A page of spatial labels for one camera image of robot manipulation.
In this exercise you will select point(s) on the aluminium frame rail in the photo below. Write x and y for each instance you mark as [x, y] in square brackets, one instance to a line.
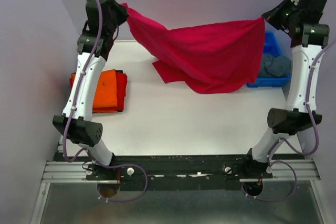
[66, 196]

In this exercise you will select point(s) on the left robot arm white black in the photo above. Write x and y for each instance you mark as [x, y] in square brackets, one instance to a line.
[94, 44]

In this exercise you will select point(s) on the blue plastic bin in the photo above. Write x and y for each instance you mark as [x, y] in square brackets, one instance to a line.
[270, 47]

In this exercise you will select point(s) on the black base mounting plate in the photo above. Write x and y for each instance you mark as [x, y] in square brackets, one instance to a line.
[180, 172]

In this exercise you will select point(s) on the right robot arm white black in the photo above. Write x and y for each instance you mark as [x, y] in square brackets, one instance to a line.
[300, 19]

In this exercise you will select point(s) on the folded orange t shirt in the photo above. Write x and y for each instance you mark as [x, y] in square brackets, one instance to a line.
[106, 97]

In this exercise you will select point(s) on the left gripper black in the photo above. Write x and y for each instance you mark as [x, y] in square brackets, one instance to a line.
[123, 14]

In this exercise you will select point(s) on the magenta t shirt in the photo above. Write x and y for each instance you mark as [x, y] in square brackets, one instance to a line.
[212, 58]

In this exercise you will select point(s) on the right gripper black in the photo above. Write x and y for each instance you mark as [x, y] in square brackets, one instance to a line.
[271, 16]

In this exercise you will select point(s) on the grey t shirt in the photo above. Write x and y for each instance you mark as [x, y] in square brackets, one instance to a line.
[274, 67]

